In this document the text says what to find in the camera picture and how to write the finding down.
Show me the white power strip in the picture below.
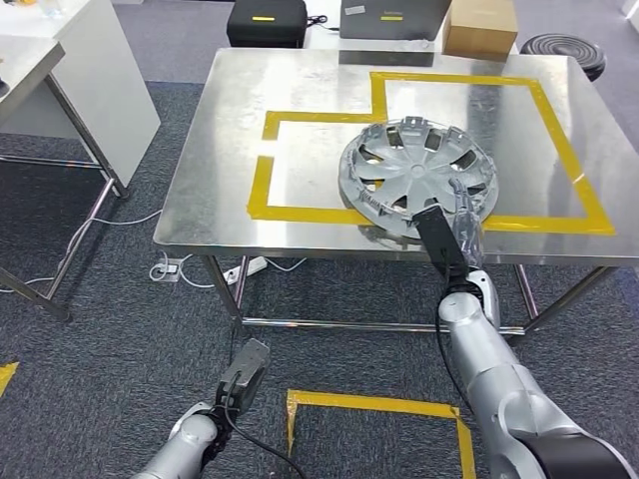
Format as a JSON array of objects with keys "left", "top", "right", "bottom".
[
  {"left": 150, "top": 258, "right": 181, "bottom": 283},
  {"left": 223, "top": 255, "right": 268, "bottom": 285}
]

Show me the brown cardboard box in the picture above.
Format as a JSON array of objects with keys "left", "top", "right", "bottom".
[{"left": 442, "top": 0, "right": 519, "bottom": 63}]

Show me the black case with yellow mark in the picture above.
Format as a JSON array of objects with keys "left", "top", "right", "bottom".
[{"left": 226, "top": 0, "right": 308, "bottom": 49}]

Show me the small yellow tape rectangle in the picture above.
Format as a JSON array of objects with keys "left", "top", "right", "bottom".
[{"left": 246, "top": 110, "right": 390, "bottom": 228}]

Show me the yellow floor tape frame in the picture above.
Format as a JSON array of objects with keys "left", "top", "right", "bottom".
[
  {"left": 0, "top": 361, "right": 20, "bottom": 398},
  {"left": 285, "top": 389, "right": 478, "bottom": 479}
]

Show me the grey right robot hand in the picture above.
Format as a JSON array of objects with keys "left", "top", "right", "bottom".
[{"left": 448, "top": 177, "right": 486, "bottom": 269}]

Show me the black round stool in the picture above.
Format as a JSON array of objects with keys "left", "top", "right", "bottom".
[{"left": 520, "top": 33, "right": 608, "bottom": 83}]

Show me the large yellow tape rectangle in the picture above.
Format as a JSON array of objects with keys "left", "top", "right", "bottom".
[{"left": 370, "top": 70, "right": 617, "bottom": 238}]

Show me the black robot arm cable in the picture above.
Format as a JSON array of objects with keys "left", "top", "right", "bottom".
[
  {"left": 223, "top": 376, "right": 307, "bottom": 479},
  {"left": 434, "top": 310, "right": 473, "bottom": 411}
]

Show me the black case cable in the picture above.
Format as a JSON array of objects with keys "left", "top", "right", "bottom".
[{"left": 305, "top": 13, "right": 341, "bottom": 31}]

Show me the grey plastic wheel cover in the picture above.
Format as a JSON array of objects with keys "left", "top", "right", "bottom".
[{"left": 338, "top": 115, "right": 500, "bottom": 241}]

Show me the white floor cable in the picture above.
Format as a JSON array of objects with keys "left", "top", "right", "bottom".
[
  {"left": 0, "top": 275, "right": 54, "bottom": 294},
  {"left": 65, "top": 208, "right": 308, "bottom": 290}
]

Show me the grey case with yellow mark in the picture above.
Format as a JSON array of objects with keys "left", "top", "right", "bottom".
[{"left": 340, "top": 0, "right": 454, "bottom": 41}]

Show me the stainless steel workbench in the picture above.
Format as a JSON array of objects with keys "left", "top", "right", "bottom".
[{"left": 153, "top": 47, "right": 639, "bottom": 348}]

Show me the white table with steel legs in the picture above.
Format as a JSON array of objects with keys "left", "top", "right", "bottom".
[{"left": 0, "top": 0, "right": 162, "bottom": 323}]

